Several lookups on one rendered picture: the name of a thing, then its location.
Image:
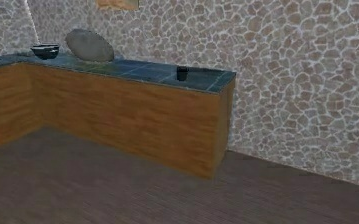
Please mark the small black cup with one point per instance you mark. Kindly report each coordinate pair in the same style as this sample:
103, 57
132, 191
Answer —
182, 73

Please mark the wooden counter with dark top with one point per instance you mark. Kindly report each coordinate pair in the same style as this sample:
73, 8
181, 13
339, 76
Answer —
127, 113

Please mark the framed picture on wall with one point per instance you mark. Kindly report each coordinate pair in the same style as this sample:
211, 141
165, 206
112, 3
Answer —
118, 3

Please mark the black bowl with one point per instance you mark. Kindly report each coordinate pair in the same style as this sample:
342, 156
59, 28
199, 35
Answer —
45, 51

